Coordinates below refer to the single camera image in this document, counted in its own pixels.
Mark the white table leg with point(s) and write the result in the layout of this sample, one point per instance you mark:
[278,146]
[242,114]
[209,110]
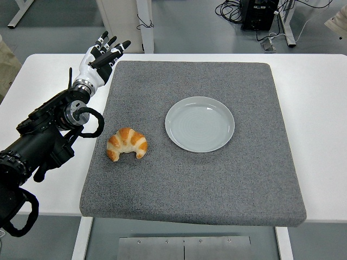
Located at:
[284,243]
[81,238]

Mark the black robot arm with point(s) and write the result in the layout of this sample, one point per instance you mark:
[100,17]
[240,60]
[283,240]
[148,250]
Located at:
[35,143]

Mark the person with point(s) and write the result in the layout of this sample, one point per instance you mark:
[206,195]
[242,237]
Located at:
[8,65]
[339,21]

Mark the white desk leg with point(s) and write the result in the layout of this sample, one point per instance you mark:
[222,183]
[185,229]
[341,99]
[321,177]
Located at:
[288,24]

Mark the grey felt mat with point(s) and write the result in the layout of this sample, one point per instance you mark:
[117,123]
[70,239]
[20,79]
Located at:
[189,184]

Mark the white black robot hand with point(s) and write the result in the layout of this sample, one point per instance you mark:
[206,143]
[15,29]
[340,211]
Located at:
[90,69]

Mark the grey round plate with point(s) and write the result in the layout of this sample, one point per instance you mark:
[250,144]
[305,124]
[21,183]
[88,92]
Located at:
[200,127]

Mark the grey foot pedal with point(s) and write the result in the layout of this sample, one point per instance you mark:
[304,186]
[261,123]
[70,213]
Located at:
[268,45]

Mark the white desk foot frame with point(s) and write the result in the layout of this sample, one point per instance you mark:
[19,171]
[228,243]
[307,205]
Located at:
[20,13]

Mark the black computer tower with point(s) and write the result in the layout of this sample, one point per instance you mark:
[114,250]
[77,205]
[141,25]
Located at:
[257,15]

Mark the golden croissant bread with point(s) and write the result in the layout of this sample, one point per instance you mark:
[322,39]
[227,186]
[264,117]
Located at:
[127,140]

